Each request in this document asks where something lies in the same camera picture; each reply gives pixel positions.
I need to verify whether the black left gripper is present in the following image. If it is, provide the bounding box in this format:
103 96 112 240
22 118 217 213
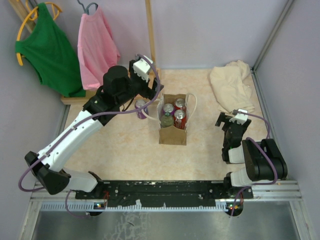
116 59 163 106

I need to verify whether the silver top purple can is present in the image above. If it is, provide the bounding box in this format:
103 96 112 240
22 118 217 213
134 99 149 120

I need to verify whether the green glass bottle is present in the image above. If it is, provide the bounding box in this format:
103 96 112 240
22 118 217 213
160 112 174 128

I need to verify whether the red soda can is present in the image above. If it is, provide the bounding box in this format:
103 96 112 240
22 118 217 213
174 98 187 111
173 109 187 130

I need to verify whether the brown canvas bag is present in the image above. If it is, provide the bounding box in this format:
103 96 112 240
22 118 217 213
142 93 198 146

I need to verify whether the purple soda can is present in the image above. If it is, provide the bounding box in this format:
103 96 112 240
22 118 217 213
162 103 176 116

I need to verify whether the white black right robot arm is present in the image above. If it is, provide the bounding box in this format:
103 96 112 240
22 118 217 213
215 109 288 198

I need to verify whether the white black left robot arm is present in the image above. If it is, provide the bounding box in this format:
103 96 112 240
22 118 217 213
24 55 163 199

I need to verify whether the beige crumpled cloth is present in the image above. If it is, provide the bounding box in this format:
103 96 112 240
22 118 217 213
209 60 255 114

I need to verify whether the red soda can back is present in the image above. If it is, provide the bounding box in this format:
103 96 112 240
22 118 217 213
174 98 187 111

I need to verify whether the pink t-shirt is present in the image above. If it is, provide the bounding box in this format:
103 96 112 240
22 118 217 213
77 7 121 91

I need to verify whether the wooden clothes rack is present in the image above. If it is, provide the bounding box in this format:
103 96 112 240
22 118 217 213
9 0 156 105

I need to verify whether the grey clothes hanger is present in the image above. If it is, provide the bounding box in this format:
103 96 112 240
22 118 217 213
77 0 99 15

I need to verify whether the green tank top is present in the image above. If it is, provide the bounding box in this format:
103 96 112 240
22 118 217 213
15 2 86 98

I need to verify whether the yellow clothes hanger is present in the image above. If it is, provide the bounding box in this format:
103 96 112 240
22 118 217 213
15 1 63 67

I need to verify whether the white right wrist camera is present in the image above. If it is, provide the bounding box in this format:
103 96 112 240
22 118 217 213
229 109 248 125

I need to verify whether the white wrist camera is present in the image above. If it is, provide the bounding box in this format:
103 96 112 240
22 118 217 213
229 109 248 125
133 55 153 83

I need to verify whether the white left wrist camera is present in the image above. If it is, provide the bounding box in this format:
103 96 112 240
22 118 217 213
133 55 153 83

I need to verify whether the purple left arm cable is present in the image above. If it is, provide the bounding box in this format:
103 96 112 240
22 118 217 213
17 53 161 219

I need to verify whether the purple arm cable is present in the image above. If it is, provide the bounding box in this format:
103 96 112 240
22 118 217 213
229 109 279 217
17 53 161 219

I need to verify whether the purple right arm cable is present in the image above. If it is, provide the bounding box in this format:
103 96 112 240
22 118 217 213
229 109 279 217

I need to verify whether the aluminium frame rail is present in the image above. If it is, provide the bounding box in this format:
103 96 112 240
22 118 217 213
30 180 302 202

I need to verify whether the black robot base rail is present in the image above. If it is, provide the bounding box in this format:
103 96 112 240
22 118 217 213
75 180 241 208

